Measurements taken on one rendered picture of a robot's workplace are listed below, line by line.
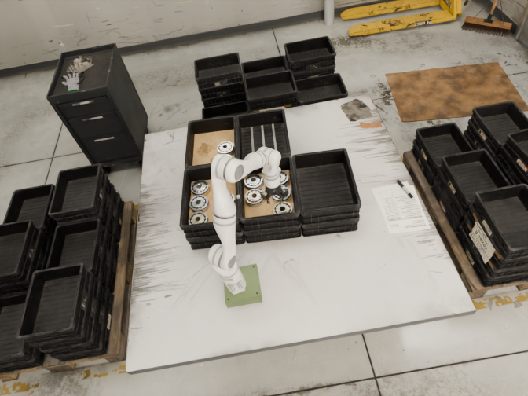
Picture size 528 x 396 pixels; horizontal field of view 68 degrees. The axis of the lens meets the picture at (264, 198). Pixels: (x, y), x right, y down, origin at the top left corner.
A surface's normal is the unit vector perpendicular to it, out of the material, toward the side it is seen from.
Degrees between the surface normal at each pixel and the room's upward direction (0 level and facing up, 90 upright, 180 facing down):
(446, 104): 4
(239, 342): 0
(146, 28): 90
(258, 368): 0
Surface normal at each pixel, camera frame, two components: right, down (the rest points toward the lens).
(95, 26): 0.14, 0.77
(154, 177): -0.11, -0.61
